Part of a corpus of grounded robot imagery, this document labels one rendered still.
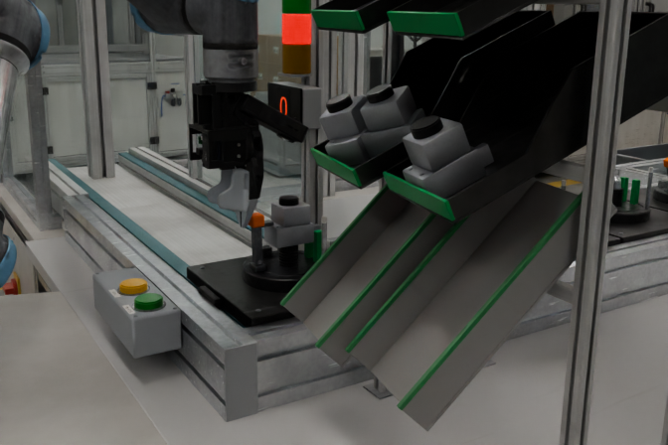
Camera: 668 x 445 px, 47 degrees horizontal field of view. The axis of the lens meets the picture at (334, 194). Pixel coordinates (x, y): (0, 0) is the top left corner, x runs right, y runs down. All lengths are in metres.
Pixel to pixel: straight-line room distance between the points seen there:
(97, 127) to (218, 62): 1.11
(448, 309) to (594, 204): 0.20
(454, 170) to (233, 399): 0.45
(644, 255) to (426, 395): 0.81
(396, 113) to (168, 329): 0.47
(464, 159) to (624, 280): 0.76
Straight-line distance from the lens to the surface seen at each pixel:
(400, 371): 0.81
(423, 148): 0.70
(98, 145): 2.12
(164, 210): 1.78
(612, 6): 0.71
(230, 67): 1.03
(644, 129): 7.56
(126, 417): 1.05
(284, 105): 1.32
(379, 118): 0.83
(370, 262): 0.94
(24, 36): 1.37
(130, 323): 1.08
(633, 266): 1.46
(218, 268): 1.22
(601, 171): 0.72
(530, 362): 1.20
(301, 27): 1.31
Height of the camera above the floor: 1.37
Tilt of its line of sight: 14 degrees down
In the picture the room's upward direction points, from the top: 1 degrees clockwise
